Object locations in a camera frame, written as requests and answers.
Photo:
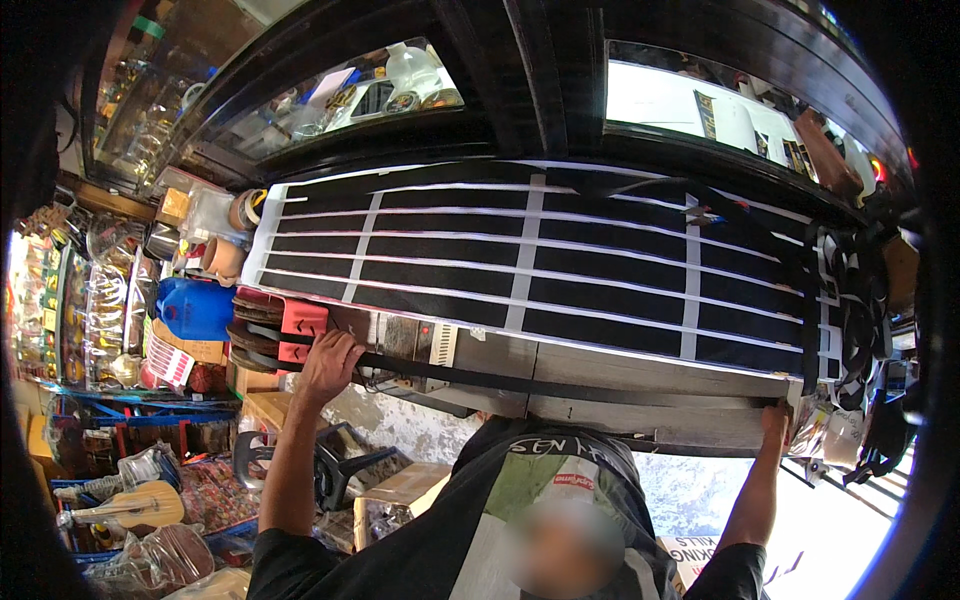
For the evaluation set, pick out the white tape grid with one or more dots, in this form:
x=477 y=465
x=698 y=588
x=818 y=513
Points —
x=525 y=255

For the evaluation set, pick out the white printed sign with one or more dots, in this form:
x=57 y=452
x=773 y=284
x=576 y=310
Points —
x=690 y=555

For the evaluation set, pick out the labelled cardboard box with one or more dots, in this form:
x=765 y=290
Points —
x=184 y=356

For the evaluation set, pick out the red plastic block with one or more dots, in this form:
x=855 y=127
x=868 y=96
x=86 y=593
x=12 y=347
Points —
x=304 y=319

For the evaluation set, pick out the person's right fingers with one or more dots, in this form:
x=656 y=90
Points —
x=775 y=412

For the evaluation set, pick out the shelf of packaged goods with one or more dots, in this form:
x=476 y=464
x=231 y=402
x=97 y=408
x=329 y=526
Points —
x=75 y=315

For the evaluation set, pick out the wooden ukulele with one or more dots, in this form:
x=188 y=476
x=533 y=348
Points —
x=135 y=506

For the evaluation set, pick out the stack of brown discs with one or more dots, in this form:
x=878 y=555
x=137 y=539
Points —
x=255 y=315

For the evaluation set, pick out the clay cup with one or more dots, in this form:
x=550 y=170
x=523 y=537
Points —
x=221 y=259

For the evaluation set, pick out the black plastic chair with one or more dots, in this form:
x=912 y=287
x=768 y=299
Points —
x=337 y=469

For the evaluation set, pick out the blue metal rack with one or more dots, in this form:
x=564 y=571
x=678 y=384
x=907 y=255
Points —
x=150 y=412

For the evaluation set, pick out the person's body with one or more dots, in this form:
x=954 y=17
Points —
x=480 y=525

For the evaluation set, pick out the metal heat sealer machine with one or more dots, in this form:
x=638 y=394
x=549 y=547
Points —
x=405 y=341

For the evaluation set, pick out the brown tape roll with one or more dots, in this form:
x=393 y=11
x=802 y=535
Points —
x=246 y=210

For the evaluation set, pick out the row of black strips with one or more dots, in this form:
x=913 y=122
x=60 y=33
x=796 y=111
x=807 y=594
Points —
x=600 y=262

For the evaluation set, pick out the person's right hand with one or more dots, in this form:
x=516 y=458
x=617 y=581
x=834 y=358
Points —
x=775 y=429

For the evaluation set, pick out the plastic wrapped brown ukulele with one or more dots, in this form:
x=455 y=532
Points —
x=169 y=559

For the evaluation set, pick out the black bag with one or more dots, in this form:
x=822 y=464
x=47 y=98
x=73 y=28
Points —
x=885 y=435

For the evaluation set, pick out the person's left hand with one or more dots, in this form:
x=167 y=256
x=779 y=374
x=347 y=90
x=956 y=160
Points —
x=324 y=371

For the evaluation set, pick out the blue plastic jerry can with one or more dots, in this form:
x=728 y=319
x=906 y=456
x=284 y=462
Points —
x=193 y=309

